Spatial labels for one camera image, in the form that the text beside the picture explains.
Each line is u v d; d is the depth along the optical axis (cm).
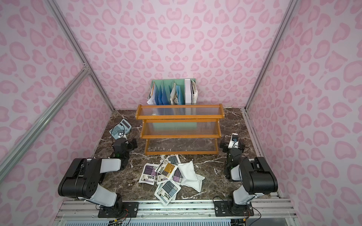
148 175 84
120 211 68
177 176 84
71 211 75
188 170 83
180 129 106
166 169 84
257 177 45
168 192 76
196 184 80
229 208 67
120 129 107
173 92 96
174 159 90
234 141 75
